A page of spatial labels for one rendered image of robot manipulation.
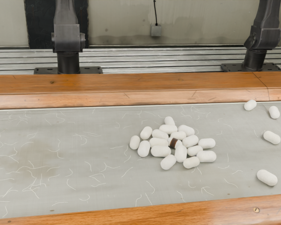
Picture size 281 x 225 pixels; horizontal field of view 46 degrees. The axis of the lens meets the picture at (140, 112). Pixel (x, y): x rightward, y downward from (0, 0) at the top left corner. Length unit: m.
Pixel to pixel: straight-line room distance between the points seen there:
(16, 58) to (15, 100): 0.41
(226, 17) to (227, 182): 2.41
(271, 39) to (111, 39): 1.77
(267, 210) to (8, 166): 0.41
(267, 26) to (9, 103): 0.76
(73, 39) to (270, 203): 0.63
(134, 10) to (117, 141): 2.08
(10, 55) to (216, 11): 2.00
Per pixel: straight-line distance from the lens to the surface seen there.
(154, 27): 2.68
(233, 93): 0.82
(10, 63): 1.12
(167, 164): 0.57
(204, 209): 0.50
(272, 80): 0.91
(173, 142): 0.62
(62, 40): 0.92
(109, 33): 2.68
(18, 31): 2.67
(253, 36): 1.10
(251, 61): 1.14
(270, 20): 1.10
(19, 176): 0.58
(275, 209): 0.54
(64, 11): 0.94
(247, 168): 0.63
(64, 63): 0.97
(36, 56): 1.15
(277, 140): 0.70
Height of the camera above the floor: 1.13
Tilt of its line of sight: 33 degrees down
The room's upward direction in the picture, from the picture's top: 5 degrees clockwise
